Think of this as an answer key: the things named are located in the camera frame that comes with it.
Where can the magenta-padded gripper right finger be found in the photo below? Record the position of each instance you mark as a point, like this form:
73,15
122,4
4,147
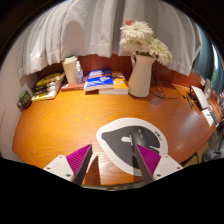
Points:
166,165

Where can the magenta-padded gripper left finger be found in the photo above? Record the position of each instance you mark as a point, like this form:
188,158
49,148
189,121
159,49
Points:
58,166

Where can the white and grey mouse pad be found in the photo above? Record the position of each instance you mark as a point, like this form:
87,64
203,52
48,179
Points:
115,146

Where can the grey office chair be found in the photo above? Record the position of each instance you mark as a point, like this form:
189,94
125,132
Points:
215,150

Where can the white paper sheet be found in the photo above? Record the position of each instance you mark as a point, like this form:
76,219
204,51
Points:
209,117

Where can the dark pen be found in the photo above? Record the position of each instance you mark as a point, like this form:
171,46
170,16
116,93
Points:
189,101

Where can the pale yellow thick book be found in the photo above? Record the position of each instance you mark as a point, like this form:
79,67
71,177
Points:
45,97

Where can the dark green mug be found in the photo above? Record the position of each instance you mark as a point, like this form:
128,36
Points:
25,100

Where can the dark book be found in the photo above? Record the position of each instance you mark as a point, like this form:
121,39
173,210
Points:
45,89

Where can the flat red book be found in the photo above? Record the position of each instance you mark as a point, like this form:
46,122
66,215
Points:
71,87

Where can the yellow-covered book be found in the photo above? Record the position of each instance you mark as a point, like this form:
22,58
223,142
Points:
48,79

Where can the white ceramic vase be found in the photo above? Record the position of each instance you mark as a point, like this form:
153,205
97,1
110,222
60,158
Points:
141,80

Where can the orange book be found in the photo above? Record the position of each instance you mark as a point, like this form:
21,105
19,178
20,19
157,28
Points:
120,85

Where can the white lidded cup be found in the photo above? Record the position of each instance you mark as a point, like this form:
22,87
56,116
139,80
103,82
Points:
70,70

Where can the dark window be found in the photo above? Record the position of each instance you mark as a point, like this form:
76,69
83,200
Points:
206,60

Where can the white flower bouquet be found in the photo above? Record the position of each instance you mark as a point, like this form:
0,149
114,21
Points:
138,35

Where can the white pleated curtain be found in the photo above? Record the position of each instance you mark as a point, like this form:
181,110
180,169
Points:
100,26

